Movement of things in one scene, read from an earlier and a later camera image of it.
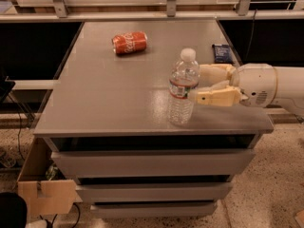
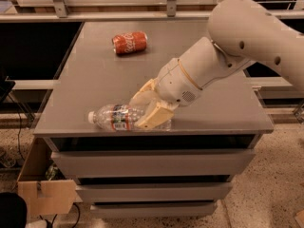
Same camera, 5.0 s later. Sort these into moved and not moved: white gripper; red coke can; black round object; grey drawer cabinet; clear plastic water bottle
Moved: white gripper; clear plastic water bottle
Not moved: red coke can; grey drawer cabinet; black round object
